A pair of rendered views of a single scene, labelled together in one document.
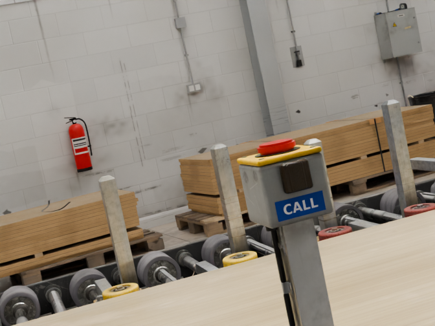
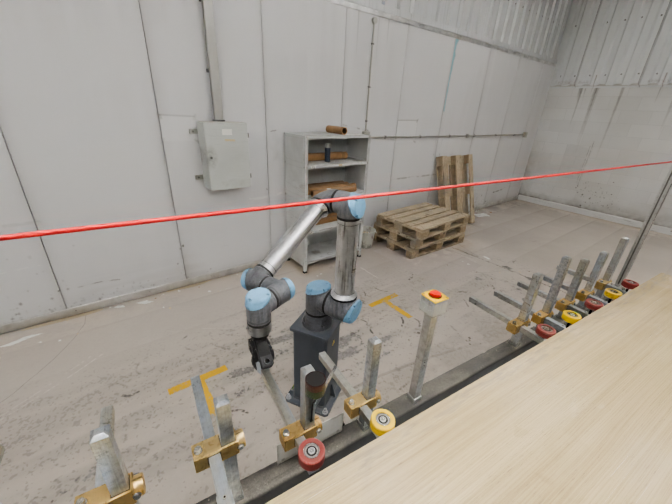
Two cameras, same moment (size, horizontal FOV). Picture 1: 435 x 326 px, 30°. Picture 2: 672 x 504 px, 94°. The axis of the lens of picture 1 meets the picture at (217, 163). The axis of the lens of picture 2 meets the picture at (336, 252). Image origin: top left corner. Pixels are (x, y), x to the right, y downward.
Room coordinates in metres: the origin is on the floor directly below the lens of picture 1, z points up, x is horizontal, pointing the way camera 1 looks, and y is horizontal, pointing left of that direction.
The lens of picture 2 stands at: (1.67, -0.70, 1.82)
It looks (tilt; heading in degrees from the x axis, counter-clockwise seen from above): 25 degrees down; 163
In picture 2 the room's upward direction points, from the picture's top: 3 degrees clockwise
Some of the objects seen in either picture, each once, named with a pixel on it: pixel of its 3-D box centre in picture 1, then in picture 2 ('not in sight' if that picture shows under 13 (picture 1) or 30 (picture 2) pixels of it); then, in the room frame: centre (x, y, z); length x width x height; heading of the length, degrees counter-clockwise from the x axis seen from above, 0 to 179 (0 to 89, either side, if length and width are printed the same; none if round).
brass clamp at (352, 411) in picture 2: not in sight; (362, 401); (0.91, -0.34, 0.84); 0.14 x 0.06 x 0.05; 105
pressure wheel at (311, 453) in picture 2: not in sight; (311, 461); (1.08, -0.57, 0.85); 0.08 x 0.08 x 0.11
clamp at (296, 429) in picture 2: not in sight; (301, 432); (0.98, -0.58, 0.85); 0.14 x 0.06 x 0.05; 105
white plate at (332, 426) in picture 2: not in sight; (311, 437); (0.94, -0.53, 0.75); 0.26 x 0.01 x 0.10; 105
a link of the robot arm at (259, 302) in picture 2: not in sight; (258, 307); (0.66, -0.68, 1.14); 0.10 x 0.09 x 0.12; 132
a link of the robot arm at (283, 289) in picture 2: not in sight; (277, 292); (0.57, -0.60, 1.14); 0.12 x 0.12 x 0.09; 42
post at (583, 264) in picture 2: not in sight; (570, 295); (0.51, 1.13, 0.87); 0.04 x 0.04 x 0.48; 15
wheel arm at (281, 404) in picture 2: not in sight; (285, 413); (0.89, -0.62, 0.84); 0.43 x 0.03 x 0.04; 15
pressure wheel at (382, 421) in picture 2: not in sight; (381, 429); (1.04, -0.32, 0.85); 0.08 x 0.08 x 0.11
